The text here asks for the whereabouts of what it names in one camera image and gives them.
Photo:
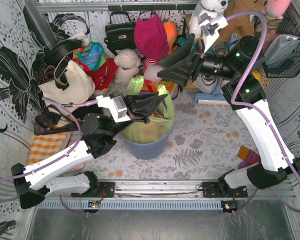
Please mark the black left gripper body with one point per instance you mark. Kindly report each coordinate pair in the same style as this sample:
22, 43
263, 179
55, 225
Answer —
130, 110

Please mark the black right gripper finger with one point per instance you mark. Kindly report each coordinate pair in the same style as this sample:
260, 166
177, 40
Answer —
178, 73
179, 54

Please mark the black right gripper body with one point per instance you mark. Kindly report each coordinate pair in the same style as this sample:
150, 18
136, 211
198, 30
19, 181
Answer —
196, 66

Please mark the green plastic trash bag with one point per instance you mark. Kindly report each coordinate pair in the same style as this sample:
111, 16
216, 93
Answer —
161, 121

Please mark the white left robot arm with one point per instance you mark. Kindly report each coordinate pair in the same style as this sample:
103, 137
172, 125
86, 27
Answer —
36, 182

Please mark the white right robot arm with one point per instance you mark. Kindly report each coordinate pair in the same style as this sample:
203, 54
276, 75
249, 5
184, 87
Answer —
247, 98

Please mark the magenta cloth bag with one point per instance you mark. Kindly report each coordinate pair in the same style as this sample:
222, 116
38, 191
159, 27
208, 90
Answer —
150, 38

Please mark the blue plastic trash bin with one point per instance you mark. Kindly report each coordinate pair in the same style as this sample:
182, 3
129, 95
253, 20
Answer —
147, 151

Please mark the cream canvas tote bag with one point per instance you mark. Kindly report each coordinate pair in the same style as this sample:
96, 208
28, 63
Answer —
78, 89

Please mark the brown patterned leather bag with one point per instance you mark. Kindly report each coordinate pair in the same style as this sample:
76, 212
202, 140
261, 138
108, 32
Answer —
52, 121

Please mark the white pink plush doll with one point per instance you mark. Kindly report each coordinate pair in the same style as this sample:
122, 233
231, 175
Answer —
150, 71

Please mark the grey checked plush ball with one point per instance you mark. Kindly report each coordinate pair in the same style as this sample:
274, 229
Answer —
220, 48

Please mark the teal folded cloth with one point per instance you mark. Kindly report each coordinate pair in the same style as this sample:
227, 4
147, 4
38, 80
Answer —
183, 43

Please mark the white shoe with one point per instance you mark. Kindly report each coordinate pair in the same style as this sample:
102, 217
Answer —
206, 83

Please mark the orange plush toy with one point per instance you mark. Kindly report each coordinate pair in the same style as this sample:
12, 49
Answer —
171, 33

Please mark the white fluffy plush dog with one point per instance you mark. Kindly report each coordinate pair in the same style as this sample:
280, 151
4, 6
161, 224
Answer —
128, 63

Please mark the white grey plush dog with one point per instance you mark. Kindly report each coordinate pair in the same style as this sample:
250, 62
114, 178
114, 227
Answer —
213, 8

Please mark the red folded cloth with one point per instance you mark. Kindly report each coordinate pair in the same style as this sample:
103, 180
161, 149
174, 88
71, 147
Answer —
103, 76

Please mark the brown teddy bear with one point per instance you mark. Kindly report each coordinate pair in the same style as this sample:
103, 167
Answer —
242, 26

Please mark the black leather handbag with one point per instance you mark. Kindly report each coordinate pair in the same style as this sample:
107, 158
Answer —
120, 36

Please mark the yellow plush duck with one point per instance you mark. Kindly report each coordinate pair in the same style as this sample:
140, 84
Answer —
257, 75

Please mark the silver foil pouch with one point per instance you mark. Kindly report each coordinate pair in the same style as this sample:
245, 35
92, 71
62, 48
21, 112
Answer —
281, 48

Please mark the pink cylindrical pillow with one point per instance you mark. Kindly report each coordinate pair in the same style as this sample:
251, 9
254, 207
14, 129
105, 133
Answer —
79, 167

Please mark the pink plush toy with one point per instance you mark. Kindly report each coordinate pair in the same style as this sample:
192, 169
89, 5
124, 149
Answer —
273, 12

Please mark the orange white checkered cloth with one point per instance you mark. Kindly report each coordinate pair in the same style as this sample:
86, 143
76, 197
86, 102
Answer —
45, 146

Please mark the purple red plush toy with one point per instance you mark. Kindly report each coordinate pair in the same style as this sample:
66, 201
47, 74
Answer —
248, 157

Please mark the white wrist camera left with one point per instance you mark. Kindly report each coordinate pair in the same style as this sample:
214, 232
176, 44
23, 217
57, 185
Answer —
116, 106

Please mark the black wire basket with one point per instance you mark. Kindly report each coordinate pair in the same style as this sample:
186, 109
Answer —
290, 67

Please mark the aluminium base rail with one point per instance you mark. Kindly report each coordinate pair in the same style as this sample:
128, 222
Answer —
153, 195

